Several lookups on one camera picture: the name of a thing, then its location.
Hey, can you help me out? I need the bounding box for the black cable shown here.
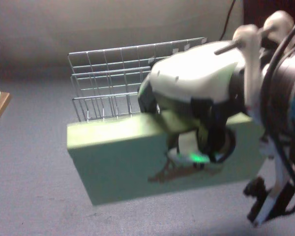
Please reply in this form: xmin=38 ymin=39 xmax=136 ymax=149
xmin=218 ymin=0 xmax=236 ymax=41

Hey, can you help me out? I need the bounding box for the silver wire rack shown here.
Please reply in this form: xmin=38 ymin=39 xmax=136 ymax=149
xmin=68 ymin=36 xmax=208 ymax=123

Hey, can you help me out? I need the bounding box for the light green cardboard box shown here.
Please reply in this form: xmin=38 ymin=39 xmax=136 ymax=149
xmin=66 ymin=112 xmax=266 ymax=207

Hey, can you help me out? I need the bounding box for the dark curtain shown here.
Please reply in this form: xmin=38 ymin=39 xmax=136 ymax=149
xmin=243 ymin=0 xmax=295 ymax=28

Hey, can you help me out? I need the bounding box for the wooden board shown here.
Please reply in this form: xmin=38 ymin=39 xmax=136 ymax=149
xmin=0 ymin=92 xmax=12 ymax=121

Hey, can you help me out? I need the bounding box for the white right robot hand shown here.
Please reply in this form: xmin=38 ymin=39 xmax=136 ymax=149
xmin=137 ymin=40 xmax=246 ymax=165

